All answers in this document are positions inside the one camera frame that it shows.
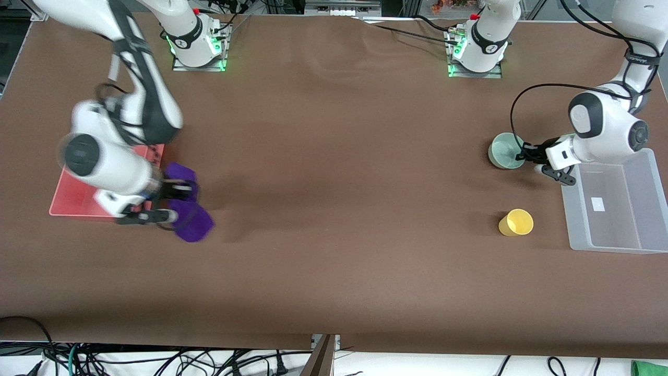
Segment green bowl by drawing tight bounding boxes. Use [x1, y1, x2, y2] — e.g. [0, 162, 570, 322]
[488, 132, 526, 170]

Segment purple cloth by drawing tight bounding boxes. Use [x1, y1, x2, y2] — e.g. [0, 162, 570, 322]
[164, 162, 216, 243]

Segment yellow cup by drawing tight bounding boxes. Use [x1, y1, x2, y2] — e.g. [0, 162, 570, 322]
[498, 208, 534, 237]

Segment pink plastic bin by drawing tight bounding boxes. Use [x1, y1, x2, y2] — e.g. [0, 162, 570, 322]
[49, 144, 165, 220]

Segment clear plastic bin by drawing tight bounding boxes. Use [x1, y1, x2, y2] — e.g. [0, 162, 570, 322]
[561, 148, 668, 255]

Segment brown table cover sheet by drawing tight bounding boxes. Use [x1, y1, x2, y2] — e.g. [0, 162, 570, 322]
[0, 9, 668, 360]

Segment wooden table leg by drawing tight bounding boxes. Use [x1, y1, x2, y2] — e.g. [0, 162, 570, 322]
[300, 334, 337, 376]

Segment green object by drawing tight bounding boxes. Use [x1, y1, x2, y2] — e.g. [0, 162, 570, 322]
[630, 359, 668, 376]

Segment white power strip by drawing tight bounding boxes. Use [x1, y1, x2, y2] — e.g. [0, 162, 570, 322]
[305, 0, 381, 16]

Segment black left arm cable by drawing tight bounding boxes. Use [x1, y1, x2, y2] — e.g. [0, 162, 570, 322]
[510, 0, 663, 157]

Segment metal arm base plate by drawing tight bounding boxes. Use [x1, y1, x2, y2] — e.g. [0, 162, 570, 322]
[171, 23, 230, 72]
[447, 29, 503, 79]

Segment thick black floor cable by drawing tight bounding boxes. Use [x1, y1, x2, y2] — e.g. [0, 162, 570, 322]
[0, 315, 55, 366]

